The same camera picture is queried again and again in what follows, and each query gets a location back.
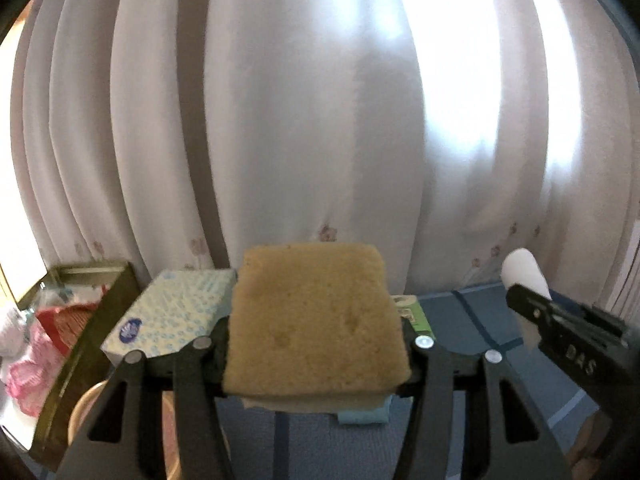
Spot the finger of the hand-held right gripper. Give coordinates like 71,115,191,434
506,284,632,413

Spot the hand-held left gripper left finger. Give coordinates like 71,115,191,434
57,317,236,480

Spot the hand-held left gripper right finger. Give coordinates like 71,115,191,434
395,320,571,480

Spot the white bandage roll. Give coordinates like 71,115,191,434
501,247,551,346

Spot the gold tin box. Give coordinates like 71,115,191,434
27,260,143,471

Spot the yellow sponge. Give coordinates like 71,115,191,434
222,242,413,413

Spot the red fabric pouch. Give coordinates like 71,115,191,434
35,305,108,356

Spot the teal sponge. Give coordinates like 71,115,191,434
337,394,391,426

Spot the patterned tissue pack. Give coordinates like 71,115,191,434
100,268,238,366

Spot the blue checked tablecloth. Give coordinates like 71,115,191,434
215,280,608,480

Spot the pink and white towel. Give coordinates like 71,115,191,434
5,320,71,418

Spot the white floral curtain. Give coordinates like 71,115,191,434
10,0,640,311

